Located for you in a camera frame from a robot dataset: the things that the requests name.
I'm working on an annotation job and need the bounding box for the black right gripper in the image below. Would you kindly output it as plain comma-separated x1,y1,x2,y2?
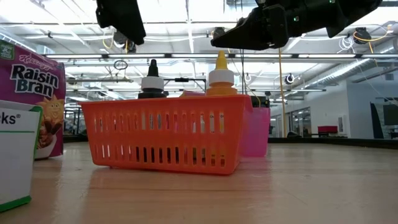
210,0,330,51

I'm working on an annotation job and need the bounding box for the yellow food colouring bottle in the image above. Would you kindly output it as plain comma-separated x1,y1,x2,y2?
205,50,239,96

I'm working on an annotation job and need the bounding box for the black food colouring bottle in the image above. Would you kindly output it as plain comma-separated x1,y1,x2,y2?
137,58,167,100

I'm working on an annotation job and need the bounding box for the purple Raisin Bran box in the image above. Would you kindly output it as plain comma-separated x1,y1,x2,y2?
0,40,67,160

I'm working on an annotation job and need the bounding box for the orange plastic slotted basket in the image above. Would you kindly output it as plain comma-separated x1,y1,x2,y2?
79,94,254,175

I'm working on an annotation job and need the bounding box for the green candy bag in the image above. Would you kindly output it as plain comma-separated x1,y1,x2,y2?
0,99,44,213

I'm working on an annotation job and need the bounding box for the black vented box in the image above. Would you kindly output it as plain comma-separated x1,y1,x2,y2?
250,95,270,109

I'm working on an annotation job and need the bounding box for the translucent pink plastic tray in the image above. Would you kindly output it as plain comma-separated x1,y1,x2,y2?
239,107,271,158

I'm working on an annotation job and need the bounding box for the red seat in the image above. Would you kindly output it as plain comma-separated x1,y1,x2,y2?
317,125,339,136

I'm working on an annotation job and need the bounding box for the black hanging cable loop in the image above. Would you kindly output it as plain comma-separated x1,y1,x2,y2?
113,59,129,71

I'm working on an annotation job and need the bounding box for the yellow hanging cable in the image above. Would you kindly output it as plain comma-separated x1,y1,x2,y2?
277,48,289,138

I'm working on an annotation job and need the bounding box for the black metal table frame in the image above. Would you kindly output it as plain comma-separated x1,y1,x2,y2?
63,134,398,149

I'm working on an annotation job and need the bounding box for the dark wall screen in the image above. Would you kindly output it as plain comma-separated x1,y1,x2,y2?
369,101,398,139

